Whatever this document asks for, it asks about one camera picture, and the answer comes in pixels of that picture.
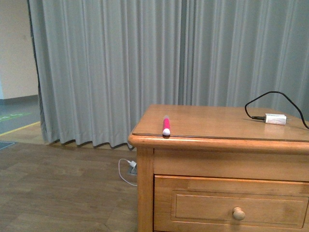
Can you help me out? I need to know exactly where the black cable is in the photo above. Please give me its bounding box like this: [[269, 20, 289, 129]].
[[244, 91, 309, 130]]

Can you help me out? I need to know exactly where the white cable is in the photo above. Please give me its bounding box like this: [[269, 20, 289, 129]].
[[118, 158, 138, 187]]

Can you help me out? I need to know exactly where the pink marker with white cap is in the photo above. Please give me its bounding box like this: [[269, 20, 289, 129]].
[[162, 116, 170, 136]]

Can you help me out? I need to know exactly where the metal floor socket box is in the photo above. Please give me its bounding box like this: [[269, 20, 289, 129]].
[[127, 165, 137, 175]]

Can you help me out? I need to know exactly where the white charger plug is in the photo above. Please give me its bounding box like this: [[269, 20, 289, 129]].
[[129, 160, 137, 169]]

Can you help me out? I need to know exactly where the wooden drawer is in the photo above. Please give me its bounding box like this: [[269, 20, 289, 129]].
[[154, 175, 309, 232]]

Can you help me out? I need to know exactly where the round wooden drawer knob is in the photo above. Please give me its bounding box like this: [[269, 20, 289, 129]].
[[232, 207, 246, 221]]

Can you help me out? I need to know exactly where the white power adapter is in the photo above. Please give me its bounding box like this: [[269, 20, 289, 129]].
[[264, 114, 287, 125]]

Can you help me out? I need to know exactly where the wooden nightstand cabinet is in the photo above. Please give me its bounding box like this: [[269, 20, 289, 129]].
[[128, 105, 309, 232]]

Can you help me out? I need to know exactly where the grey pleated curtain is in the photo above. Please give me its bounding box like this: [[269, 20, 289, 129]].
[[28, 0, 309, 146]]

